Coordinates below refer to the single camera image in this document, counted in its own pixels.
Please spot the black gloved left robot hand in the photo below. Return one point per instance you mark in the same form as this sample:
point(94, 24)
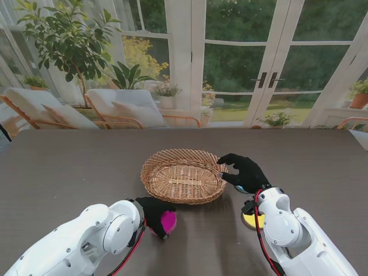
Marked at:
point(152, 212)

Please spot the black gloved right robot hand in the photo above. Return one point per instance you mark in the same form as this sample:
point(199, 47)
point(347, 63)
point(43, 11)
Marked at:
point(253, 175)

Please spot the cyan culture dish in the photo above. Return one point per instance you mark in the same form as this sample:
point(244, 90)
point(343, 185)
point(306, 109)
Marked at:
point(240, 189)

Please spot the magenta culture dish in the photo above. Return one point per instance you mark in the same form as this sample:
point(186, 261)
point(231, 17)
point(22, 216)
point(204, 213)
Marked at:
point(169, 221)

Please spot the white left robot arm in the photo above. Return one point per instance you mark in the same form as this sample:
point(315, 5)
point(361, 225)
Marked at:
point(86, 235)

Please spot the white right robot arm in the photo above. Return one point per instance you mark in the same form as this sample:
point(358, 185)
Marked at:
point(284, 224)

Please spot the oval wicker basket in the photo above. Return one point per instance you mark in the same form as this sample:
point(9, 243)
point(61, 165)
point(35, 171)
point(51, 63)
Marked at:
point(184, 181)

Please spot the yellow culture dish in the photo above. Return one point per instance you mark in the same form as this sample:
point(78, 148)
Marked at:
point(250, 220)

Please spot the white paper sheet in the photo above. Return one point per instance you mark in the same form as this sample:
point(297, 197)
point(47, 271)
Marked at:
point(360, 139)

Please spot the printed conservatory backdrop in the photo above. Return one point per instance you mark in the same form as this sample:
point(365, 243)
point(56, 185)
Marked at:
point(230, 57)

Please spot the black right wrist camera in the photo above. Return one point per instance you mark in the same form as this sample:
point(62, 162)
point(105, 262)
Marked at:
point(248, 207)

